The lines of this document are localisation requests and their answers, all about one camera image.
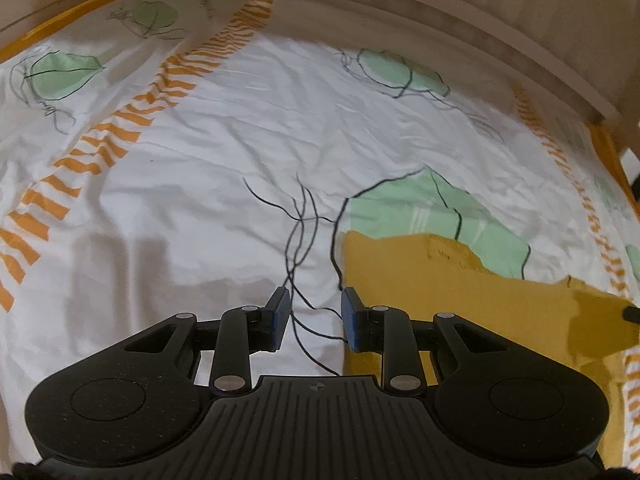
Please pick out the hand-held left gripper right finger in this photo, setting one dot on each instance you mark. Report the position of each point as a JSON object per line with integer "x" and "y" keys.
{"x": 352, "y": 324}

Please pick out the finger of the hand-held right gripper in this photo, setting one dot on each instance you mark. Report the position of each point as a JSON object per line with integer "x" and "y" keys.
{"x": 631, "y": 314}

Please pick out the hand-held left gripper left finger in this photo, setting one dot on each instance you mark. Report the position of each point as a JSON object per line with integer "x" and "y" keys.
{"x": 278, "y": 321}

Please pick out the yellow knit sweater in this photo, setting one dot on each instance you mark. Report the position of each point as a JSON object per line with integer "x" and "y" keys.
{"x": 475, "y": 305}

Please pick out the white printed bedsheet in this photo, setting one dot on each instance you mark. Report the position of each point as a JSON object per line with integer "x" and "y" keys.
{"x": 200, "y": 185}

